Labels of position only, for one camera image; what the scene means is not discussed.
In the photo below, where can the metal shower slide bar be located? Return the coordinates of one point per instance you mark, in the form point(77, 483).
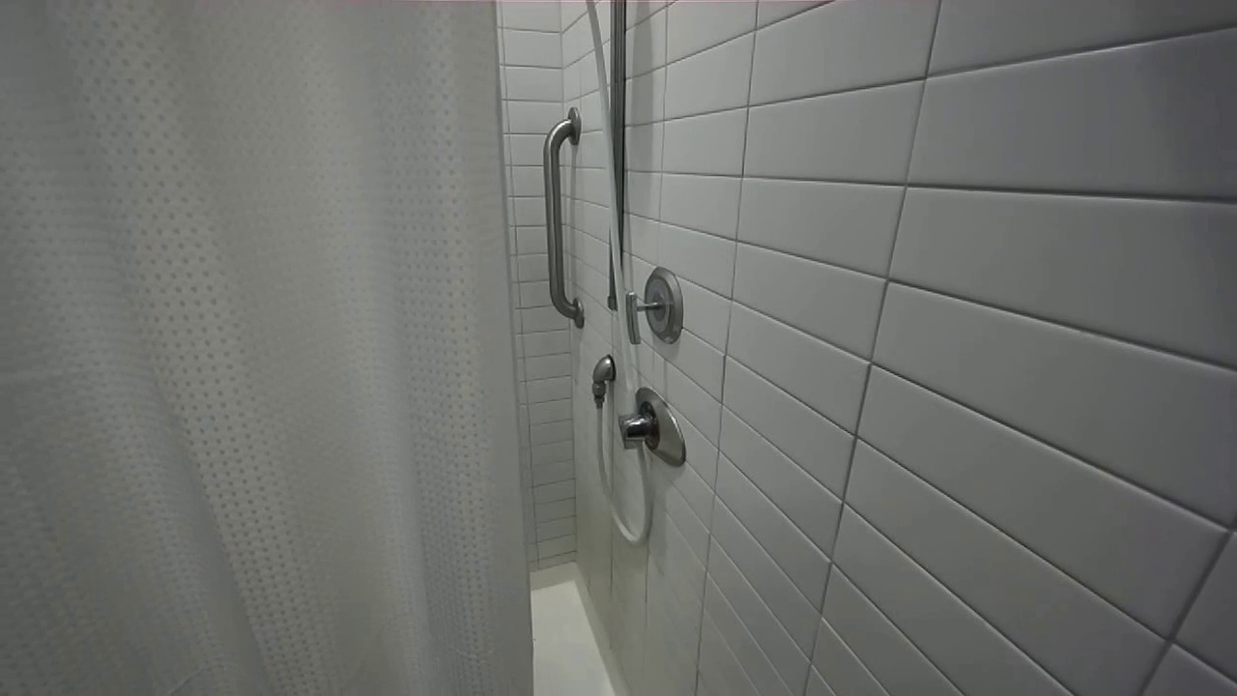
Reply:
point(620, 130)

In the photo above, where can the steel grab bar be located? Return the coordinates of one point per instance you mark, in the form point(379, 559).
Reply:
point(555, 219)

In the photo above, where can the white dotted shower curtain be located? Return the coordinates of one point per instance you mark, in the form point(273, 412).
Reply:
point(255, 322)

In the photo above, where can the round metal wall mount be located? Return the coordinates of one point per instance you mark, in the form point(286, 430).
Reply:
point(661, 304)

